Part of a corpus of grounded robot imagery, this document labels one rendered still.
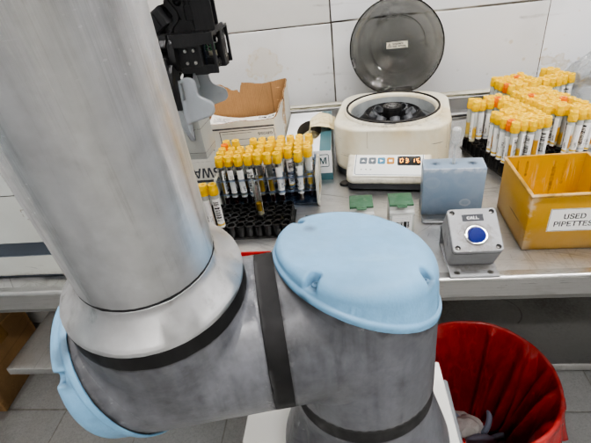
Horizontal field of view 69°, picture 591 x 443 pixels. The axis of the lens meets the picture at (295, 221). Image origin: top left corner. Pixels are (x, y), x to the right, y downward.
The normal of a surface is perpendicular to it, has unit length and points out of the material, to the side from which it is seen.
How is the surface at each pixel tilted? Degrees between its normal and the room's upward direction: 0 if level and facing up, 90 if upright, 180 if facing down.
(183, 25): 90
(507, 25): 90
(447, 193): 90
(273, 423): 4
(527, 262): 0
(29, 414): 0
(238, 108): 87
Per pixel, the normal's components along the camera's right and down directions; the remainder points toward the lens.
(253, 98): -0.10, 0.51
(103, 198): 0.36, 0.59
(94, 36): 0.74, 0.40
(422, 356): 0.62, 0.32
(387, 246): 0.02, -0.88
